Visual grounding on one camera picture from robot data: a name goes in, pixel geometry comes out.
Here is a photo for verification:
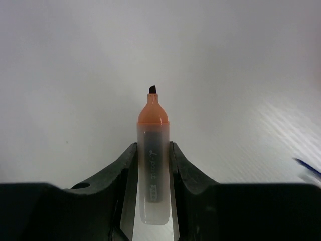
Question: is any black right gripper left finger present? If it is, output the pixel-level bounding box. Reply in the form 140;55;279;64
1;143;138;240

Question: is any blue ballpoint pen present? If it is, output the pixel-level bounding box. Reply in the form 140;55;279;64
293;158;320;188

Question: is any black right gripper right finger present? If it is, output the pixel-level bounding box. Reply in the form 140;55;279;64
169;142;320;240

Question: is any orange translucent highlighter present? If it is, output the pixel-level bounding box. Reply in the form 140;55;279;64
137;85;170;225

